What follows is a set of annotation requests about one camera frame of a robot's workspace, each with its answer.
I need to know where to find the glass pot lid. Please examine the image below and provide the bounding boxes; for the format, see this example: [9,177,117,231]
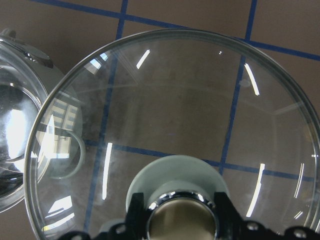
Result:
[24,29,320,240]

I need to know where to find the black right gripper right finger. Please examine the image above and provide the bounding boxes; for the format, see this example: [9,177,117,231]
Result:
[213,192,244,240]

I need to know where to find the mint green electric pot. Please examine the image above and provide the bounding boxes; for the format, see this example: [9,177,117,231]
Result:
[0,28,87,216]

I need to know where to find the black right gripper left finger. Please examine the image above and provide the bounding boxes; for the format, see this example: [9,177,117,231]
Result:
[124,192,150,240]

